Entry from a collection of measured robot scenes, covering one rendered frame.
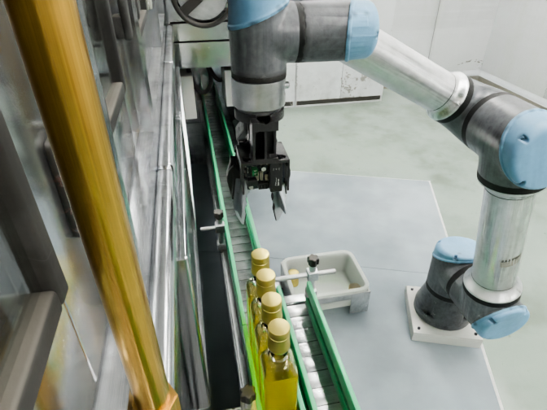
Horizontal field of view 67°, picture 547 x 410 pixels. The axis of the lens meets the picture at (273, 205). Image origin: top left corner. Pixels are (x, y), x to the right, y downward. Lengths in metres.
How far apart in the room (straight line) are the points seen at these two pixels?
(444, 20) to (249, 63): 5.23
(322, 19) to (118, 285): 0.44
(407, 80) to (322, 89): 4.02
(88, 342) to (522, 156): 0.66
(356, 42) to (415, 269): 0.97
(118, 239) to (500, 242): 0.79
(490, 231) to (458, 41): 5.10
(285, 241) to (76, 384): 1.25
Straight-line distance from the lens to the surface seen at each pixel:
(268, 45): 0.55
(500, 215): 0.86
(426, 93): 0.80
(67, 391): 0.24
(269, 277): 0.73
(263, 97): 0.56
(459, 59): 6.00
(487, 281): 0.98
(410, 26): 5.52
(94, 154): 0.17
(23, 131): 0.22
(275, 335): 0.64
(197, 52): 1.60
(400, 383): 1.13
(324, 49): 0.57
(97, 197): 0.18
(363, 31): 0.58
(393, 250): 1.48
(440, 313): 1.19
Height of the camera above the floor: 1.66
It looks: 34 degrees down
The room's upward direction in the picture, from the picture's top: straight up
